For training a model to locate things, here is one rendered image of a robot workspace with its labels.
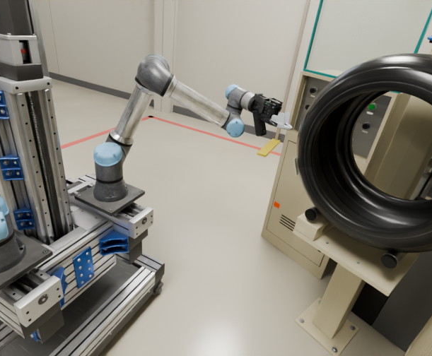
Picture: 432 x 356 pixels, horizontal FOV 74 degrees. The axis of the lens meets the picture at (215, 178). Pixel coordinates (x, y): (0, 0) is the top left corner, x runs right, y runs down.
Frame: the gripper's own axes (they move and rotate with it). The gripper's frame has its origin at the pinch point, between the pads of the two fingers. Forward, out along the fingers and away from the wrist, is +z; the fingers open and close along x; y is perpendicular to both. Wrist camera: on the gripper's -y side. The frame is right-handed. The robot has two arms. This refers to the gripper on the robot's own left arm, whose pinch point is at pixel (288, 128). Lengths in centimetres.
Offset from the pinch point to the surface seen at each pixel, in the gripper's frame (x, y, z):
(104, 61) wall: 125, -114, -472
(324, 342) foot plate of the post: 22, -107, 54
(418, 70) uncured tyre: -11.1, 33.9, 34.4
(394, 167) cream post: 27.4, -4.3, 35.1
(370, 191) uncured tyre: 15.5, -12.7, 34.4
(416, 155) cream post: 27.4, 3.7, 38.8
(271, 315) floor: 12, -112, 25
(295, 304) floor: 31, -111, 30
